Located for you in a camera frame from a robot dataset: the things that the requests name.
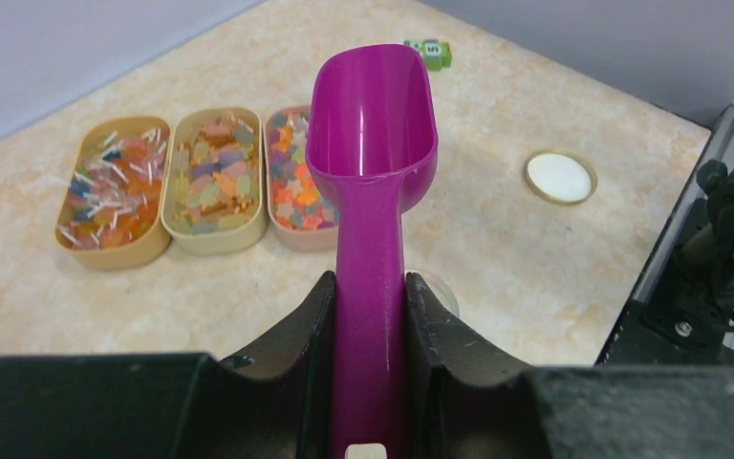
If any purple plastic scoop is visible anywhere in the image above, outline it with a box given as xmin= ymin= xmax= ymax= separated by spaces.
xmin=306 ymin=44 xmax=439 ymax=458

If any white round lid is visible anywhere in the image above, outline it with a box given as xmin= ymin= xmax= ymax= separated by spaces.
xmin=523 ymin=149 xmax=598 ymax=206

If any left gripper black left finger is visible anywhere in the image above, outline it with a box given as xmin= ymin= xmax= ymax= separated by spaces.
xmin=0 ymin=272 xmax=335 ymax=458

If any clear plastic cup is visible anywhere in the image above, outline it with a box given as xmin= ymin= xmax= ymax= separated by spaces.
xmin=406 ymin=268 xmax=460 ymax=317

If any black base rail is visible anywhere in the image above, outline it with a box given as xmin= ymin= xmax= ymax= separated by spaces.
xmin=597 ymin=105 xmax=734 ymax=365

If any green owl eraser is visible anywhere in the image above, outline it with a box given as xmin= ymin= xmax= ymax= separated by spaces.
xmin=403 ymin=38 xmax=452 ymax=72

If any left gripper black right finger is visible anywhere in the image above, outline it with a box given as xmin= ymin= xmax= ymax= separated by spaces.
xmin=405 ymin=273 xmax=734 ymax=458

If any tray of orange pink candies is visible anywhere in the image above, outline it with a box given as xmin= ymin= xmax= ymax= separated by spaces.
xmin=263 ymin=105 xmax=339 ymax=252

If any tray of striped candies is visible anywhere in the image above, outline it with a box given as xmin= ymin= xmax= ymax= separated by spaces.
xmin=54 ymin=116 xmax=171 ymax=271

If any tray of yellow purple candies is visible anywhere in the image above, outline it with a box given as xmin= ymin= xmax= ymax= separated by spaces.
xmin=160 ymin=107 xmax=268 ymax=255

